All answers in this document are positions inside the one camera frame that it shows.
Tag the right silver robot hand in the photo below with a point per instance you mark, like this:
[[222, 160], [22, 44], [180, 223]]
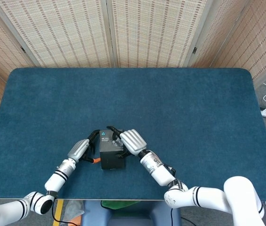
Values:
[[133, 141]]

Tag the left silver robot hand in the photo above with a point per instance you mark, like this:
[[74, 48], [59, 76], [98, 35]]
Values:
[[79, 149]]

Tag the black cardboard folding box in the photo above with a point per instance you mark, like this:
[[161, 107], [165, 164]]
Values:
[[111, 160]]

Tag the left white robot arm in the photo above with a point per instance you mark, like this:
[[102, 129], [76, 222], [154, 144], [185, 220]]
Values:
[[57, 176]]

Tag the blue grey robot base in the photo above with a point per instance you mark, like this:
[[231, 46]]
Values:
[[128, 219]]

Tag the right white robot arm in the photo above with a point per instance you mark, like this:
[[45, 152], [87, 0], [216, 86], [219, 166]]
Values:
[[158, 171]]

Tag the blue felt table mat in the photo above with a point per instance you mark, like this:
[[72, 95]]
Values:
[[53, 106]]

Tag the grey cloth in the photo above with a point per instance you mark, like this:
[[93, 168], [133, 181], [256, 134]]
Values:
[[74, 209]]

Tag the green cloth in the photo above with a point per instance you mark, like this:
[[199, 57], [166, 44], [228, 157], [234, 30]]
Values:
[[114, 204]]

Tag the small orange object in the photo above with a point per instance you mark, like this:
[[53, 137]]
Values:
[[76, 221]]

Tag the black screen hinge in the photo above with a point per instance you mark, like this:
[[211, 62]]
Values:
[[23, 49], [194, 50]]

